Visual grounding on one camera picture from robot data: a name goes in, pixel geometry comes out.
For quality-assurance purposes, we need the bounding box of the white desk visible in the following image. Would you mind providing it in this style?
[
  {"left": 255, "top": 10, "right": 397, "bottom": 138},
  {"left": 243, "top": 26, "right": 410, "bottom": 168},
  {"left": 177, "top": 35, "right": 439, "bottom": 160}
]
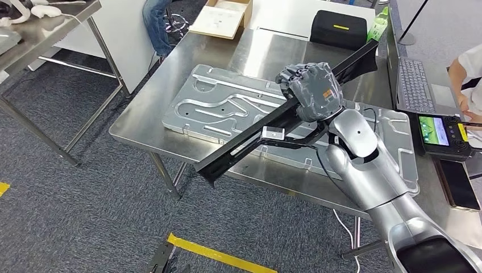
[{"left": 248, "top": 0, "right": 377, "bottom": 40}]

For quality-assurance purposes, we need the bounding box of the person's hand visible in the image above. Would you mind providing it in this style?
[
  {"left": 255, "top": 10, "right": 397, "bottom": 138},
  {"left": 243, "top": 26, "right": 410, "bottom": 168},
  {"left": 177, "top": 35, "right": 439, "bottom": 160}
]
[{"left": 456, "top": 93, "right": 471, "bottom": 113}]

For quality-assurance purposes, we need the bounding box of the black controller with screen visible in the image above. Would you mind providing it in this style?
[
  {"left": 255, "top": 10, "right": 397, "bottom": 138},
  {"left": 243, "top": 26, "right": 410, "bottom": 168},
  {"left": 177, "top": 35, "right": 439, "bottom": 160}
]
[{"left": 415, "top": 113, "right": 475, "bottom": 162}]

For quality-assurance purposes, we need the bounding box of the black smartphone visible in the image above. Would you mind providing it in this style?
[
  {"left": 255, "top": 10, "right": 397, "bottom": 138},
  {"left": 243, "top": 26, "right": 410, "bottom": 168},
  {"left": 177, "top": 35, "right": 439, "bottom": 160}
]
[{"left": 433, "top": 158, "right": 482, "bottom": 212}]

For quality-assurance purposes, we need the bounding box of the grey laptop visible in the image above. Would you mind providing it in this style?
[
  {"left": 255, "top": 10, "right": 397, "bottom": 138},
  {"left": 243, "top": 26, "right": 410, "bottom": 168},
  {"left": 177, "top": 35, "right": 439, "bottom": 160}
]
[{"left": 387, "top": 22, "right": 464, "bottom": 118}]

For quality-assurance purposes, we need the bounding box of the stainless steel workbench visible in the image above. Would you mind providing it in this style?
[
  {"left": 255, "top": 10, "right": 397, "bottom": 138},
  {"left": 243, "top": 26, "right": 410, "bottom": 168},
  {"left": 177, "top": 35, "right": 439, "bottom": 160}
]
[{"left": 109, "top": 28, "right": 482, "bottom": 260}]

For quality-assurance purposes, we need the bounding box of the black floor stand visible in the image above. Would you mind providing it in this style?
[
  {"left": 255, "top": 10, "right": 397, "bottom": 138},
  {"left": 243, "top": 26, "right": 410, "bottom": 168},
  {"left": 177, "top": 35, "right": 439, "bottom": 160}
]
[{"left": 398, "top": 0, "right": 430, "bottom": 46}]

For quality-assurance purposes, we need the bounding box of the white cabinet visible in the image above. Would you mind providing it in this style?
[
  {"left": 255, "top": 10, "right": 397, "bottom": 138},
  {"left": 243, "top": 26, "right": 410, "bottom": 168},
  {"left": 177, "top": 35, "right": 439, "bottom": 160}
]
[{"left": 28, "top": 0, "right": 178, "bottom": 95}]

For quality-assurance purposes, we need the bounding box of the open cardboard box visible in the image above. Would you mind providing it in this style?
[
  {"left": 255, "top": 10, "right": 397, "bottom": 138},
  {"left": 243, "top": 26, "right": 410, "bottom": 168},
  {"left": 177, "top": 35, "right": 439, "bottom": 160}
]
[{"left": 189, "top": 0, "right": 254, "bottom": 40}]

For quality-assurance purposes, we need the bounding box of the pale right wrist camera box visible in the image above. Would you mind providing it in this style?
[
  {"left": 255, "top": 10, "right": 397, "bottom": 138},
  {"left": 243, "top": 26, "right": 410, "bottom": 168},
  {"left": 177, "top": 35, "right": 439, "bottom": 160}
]
[{"left": 261, "top": 126, "right": 286, "bottom": 141}]

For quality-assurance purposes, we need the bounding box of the stainless steel table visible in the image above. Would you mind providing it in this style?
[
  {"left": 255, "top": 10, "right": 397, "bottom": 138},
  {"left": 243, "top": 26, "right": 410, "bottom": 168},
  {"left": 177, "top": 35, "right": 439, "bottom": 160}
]
[{"left": 0, "top": 0, "right": 129, "bottom": 167}]

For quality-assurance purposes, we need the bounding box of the stamped metal plate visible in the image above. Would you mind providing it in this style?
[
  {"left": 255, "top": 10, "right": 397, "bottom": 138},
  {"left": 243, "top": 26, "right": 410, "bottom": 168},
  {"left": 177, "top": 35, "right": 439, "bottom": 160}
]
[
  {"left": 0, "top": 28, "right": 22, "bottom": 56},
  {"left": 161, "top": 64, "right": 421, "bottom": 197}
]

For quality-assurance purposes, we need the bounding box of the black case yellow label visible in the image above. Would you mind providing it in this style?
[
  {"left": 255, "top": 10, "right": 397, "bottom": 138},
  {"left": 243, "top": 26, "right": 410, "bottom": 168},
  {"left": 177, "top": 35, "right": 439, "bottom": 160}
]
[{"left": 309, "top": 10, "right": 369, "bottom": 51}]

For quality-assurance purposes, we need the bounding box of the chrome stool base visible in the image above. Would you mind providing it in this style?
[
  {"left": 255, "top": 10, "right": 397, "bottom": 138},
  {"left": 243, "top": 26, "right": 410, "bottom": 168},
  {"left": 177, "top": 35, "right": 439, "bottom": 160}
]
[{"left": 164, "top": 7, "right": 190, "bottom": 38}]

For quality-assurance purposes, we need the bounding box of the black camera cable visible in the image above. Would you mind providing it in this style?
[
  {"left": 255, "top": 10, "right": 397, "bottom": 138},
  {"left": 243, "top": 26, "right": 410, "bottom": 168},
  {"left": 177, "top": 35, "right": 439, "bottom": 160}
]
[{"left": 315, "top": 147, "right": 340, "bottom": 186}]

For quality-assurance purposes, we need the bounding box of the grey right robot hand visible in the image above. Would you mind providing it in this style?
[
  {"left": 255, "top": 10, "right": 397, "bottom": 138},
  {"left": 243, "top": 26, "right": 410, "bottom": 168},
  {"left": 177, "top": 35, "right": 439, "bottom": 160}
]
[{"left": 275, "top": 62, "right": 345, "bottom": 123}]

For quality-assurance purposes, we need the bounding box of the white cable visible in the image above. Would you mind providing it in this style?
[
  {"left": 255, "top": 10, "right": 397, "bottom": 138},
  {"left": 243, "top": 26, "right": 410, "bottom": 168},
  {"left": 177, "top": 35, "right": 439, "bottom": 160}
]
[{"left": 333, "top": 209, "right": 362, "bottom": 273}]

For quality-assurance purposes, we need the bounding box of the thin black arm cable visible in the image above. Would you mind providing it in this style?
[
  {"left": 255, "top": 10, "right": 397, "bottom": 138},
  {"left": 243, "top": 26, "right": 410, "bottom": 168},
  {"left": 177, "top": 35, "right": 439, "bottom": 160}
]
[{"left": 363, "top": 107, "right": 378, "bottom": 133}]

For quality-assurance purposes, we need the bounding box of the black plastic plate bracket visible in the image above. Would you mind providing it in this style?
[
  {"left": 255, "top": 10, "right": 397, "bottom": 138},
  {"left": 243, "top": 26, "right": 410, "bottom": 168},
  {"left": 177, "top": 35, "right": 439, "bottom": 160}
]
[{"left": 194, "top": 39, "right": 379, "bottom": 187}]

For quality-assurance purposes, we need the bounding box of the white curved plastic part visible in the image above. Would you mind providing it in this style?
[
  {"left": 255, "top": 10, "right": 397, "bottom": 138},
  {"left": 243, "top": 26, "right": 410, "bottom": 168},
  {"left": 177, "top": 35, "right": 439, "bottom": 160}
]
[
  {"left": 0, "top": 0, "right": 32, "bottom": 27},
  {"left": 30, "top": 4, "right": 63, "bottom": 19}
]

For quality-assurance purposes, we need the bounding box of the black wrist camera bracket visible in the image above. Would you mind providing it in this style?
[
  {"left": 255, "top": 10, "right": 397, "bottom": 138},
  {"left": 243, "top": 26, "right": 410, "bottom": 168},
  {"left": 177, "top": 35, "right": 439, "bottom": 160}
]
[{"left": 261, "top": 120, "right": 330, "bottom": 150}]

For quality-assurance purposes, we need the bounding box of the person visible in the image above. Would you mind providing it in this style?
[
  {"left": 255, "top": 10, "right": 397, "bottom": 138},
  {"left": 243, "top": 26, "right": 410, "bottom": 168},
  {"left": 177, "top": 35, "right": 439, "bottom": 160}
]
[
  {"left": 447, "top": 43, "right": 482, "bottom": 133},
  {"left": 142, "top": 0, "right": 174, "bottom": 58}
]

